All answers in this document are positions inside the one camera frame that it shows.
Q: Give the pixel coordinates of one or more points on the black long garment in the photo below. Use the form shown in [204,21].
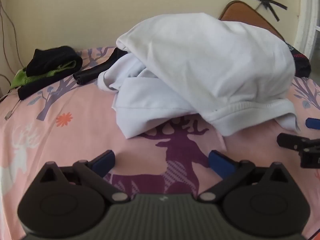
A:
[92,73]

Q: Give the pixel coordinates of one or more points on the white window frame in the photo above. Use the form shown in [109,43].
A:
[306,17]

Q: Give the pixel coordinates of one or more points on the brown cushion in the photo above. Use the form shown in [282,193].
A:
[252,17]

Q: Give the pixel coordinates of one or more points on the black tape cross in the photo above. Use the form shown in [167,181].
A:
[266,0]

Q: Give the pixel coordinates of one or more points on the white garment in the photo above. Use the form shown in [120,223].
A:
[200,65]

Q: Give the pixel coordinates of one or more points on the green garment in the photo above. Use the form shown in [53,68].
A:
[23,80]

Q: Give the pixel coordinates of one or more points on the pink printed bedsheet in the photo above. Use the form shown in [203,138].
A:
[75,135]

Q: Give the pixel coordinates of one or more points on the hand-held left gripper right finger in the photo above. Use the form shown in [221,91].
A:
[220,163]

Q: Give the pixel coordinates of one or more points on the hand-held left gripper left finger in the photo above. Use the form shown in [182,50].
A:
[103,162]

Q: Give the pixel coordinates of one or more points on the black red patterned garment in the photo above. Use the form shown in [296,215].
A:
[301,62]

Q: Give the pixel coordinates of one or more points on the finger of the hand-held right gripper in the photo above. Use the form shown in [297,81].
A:
[290,141]
[313,123]

